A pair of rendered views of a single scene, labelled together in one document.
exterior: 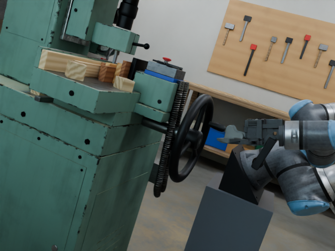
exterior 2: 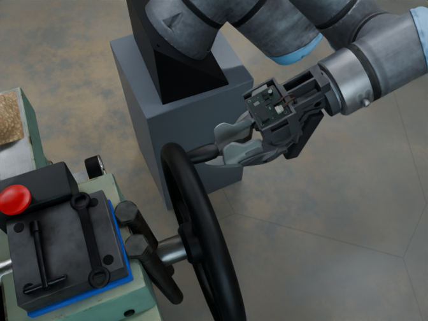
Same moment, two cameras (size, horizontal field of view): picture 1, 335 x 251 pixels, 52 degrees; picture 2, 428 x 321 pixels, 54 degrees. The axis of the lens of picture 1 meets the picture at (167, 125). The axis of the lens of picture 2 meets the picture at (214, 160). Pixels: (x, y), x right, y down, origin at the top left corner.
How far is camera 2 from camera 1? 0.96 m
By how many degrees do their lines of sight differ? 58
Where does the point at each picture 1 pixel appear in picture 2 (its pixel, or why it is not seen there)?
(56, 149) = not seen: outside the picture
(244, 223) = (221, 114)
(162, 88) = (120, 304)
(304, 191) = (293, 36)
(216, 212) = (179, 130)
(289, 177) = (260, 25)
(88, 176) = not seen: outside the picture
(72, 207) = not seen: outside the picture
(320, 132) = (413, 71)
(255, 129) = (285, 127)
